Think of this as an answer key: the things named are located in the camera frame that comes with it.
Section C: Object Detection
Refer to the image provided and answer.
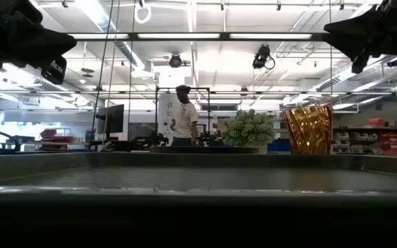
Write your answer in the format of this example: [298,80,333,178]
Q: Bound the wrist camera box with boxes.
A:
[351,48,371,74]
[41,56,68,85]

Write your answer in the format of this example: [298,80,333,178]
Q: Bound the red storage bins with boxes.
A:
[39,127,79,152]

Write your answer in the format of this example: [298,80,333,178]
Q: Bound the white cylindrical tank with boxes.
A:
[157,92,183,146]

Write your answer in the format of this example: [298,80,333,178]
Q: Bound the thin vertical hanging cable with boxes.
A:
[328,0,333,106]

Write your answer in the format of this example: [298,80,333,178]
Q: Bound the black overhead camera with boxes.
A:
[252,43,276,70]

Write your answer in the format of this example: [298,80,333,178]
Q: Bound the round black ceiling fixture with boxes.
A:
[168,53,183,69]

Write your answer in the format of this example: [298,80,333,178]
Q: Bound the green potted plant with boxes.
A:
[223,109,276,155]

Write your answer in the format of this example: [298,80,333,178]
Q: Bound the amber faceted plastic cup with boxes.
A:
[285,105,334,156]

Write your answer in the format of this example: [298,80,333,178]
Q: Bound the blue storage bins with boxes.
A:
[267,138,291,153]

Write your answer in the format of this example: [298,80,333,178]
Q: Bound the shelf with red bins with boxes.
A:
[332,116,397,158]

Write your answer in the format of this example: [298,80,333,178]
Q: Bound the white hanging ring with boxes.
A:
[134,0,152,25]

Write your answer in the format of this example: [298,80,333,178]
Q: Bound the person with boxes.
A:
[169,84,200,147]

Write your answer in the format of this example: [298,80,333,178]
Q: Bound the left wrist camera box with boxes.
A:
[41,56,68,85]

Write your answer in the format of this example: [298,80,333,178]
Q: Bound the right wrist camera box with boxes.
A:
[351,48,371,74]

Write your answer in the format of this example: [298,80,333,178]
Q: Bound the black overhead frame beam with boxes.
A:
[68,32,327,43]

